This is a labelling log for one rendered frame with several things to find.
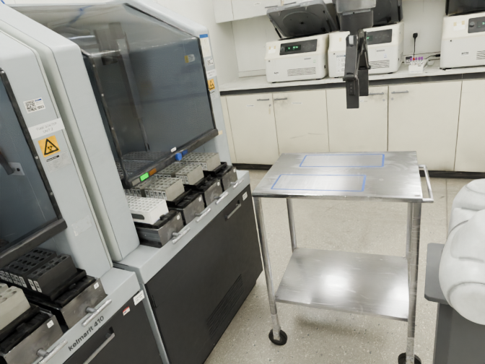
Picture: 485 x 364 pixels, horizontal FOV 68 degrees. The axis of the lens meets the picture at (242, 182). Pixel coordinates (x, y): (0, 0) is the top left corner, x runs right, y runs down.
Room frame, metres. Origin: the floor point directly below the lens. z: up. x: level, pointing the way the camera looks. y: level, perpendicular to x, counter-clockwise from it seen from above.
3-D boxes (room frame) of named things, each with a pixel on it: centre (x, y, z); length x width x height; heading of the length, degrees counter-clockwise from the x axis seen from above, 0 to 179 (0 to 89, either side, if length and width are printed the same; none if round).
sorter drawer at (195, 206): (1.46, 0.49, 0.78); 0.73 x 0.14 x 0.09; 59
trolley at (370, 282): (1.34, -0.40, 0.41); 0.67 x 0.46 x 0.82; 65
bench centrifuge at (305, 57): (3.56, -0.77, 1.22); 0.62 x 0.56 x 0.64; 148
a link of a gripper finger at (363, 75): (0.98, -0.37, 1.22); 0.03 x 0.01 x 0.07; 59
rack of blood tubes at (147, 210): (1.26, 0.45, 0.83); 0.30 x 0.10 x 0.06; 59
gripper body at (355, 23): (0.92, -0.33, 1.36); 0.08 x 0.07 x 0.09; 149
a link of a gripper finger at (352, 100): (0.86, -0.30, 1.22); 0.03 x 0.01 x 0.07; 59
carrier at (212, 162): (1.60, 0.13, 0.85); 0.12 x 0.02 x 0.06; 148
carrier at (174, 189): (1.34, 0.28, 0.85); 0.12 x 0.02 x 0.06; 150
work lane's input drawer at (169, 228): (1.33, 0.56, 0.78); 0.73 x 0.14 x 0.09; 59
